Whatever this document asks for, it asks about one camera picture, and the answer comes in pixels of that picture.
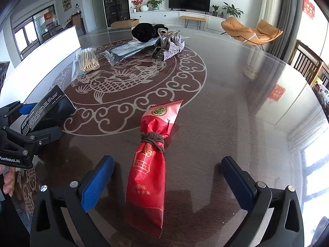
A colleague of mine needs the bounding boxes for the wooden slatted chair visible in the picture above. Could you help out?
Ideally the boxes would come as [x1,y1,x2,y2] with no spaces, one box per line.
[288,39,329,88]

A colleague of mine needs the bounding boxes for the wooden bench with metal legs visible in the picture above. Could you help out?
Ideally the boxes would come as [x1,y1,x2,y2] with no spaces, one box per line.
[180,16,207,29]

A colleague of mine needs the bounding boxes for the patterned foil wrapper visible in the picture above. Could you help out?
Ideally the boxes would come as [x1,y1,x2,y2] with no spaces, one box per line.
[163,36,192,62]

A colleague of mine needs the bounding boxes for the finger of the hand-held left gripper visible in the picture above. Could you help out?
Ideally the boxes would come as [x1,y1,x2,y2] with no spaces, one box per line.
[23,126,63,158]
[0,101,38,127]

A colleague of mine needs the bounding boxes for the white standing air conditioner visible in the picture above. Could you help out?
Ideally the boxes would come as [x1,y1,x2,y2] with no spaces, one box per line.
[258,0,283,30]

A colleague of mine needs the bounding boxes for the pile of assorted small items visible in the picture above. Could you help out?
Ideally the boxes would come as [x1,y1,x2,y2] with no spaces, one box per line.
[312,81,329,103]

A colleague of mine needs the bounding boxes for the orange rocking chair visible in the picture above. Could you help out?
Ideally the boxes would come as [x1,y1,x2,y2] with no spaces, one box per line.
[220,17,284,50]

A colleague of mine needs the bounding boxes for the grey curtain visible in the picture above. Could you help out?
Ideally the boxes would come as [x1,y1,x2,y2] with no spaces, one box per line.
[272,0,305,62]

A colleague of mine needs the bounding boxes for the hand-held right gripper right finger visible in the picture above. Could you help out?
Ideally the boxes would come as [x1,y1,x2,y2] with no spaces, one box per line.
[220,156,305,247]

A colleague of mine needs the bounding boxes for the red wall hanging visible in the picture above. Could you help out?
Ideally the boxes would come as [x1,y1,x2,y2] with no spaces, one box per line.
[302,0,315,20]

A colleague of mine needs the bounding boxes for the red packet with string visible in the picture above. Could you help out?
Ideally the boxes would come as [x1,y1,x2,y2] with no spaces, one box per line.
[126,99,183,238]

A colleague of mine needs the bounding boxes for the black printed box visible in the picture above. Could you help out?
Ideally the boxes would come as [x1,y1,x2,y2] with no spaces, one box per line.
[20,85,77,135]

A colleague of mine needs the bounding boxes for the brown cardboard box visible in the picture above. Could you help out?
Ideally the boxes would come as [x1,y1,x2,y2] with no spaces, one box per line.
[110,19,140,29]

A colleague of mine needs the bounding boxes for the dark glass display cabinet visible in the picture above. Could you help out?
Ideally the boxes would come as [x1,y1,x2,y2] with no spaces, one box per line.
[101,0,129,27]

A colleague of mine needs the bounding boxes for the bag of cotton swabs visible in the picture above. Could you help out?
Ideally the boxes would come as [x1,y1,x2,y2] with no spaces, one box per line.
[71,48,101,81]

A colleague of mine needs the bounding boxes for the white television cabinet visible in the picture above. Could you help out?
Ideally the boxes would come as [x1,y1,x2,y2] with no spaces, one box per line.
[130,10,232,33]

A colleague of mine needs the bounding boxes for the brown patterned glass desktop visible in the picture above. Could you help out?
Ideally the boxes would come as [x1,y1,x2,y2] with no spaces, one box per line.
[0,27,329,247]

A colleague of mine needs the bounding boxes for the black cloth bundle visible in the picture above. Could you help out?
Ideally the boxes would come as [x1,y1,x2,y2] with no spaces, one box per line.
[132,23,169,43]

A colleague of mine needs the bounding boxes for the green potted plant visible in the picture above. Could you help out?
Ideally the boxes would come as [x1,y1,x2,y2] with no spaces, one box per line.
[146,0,164,11]

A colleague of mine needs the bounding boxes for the wooden dining chair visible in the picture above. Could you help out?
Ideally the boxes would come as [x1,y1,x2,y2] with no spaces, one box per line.
[71,13,86,35]

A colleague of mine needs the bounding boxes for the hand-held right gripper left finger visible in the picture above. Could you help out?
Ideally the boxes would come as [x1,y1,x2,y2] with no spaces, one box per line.
[29,155,115,247]

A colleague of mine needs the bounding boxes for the silver hair claw clip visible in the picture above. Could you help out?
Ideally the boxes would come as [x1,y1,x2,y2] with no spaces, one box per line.
[151,28,180,62]

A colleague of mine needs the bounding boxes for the large white cardboard box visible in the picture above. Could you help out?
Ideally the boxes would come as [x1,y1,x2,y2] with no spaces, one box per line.
[0,25,82,108]

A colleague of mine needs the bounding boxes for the black flat television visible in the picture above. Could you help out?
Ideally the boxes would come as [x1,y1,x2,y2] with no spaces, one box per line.
[168,0,212,13]

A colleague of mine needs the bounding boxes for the clear plastic bag black contents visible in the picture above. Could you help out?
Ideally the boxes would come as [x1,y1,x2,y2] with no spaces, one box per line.
[103,38,165,66]

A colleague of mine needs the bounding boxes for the large leafy potted plant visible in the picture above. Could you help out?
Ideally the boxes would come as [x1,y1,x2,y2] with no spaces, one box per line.
[221,2,244,18]

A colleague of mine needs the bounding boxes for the red flower arrangement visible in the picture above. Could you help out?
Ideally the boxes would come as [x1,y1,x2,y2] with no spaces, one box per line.
[131,0,145,12]

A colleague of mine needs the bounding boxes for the person's left hand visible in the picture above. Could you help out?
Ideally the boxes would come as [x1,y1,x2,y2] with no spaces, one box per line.
[0,163,17,198]

